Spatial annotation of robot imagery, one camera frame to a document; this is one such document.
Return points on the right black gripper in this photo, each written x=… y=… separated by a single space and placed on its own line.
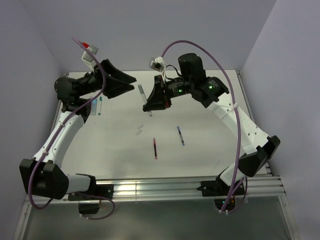
x=157 y=100

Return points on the aluminium frame rail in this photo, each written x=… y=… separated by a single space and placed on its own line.
x=187 y=188

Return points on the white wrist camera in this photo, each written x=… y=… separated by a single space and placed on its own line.
x=87 y=55
x=158 y=64

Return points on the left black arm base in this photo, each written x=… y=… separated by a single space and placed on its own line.
x=101 y=192

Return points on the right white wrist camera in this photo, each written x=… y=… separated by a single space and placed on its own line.
x=158 y=64

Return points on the grey pen cap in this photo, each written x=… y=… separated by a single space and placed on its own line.
x=140 y=89

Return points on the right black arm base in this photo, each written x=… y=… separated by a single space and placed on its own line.
x=219 y=190

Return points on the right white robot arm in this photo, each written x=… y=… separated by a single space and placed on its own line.
x=215 y=96

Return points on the white light blue pen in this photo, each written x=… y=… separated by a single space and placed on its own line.
x=144 y=99

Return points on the light blue highlighter pen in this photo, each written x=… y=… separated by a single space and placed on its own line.
x=93 y=111

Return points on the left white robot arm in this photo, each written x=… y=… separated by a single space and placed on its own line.
x=42 y=175

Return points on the red gel pen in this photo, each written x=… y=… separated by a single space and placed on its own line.
x=155 y=148

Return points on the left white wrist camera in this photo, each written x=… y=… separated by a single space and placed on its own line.
x=87 y=55

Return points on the white teal marker pen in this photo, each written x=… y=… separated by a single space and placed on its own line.
x=99 y=106

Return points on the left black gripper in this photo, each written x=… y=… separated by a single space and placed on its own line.
x=113 y=87

